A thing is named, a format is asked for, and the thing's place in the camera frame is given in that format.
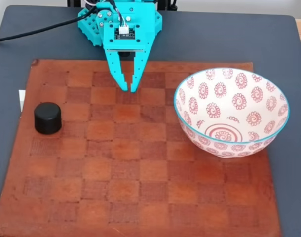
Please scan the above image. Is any black cylinder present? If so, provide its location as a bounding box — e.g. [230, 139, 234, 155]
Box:
[34, 102, 63, 135]

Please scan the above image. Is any white bowl with red flowers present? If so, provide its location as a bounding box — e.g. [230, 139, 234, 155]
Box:
[174, 68, 291, 158]

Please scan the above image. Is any brown leather chessboard mat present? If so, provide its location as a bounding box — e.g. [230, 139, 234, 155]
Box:
[0, 59, 282, 237]

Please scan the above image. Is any thin black camera cable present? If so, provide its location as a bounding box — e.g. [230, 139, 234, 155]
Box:
[108, 0, 128, 34]

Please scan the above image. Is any teal camera mount with board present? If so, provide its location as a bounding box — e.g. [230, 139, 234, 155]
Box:
[103, 21, 148, 60]

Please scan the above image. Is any thick black cable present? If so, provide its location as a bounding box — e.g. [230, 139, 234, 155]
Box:
[0, 6, 98, 44]

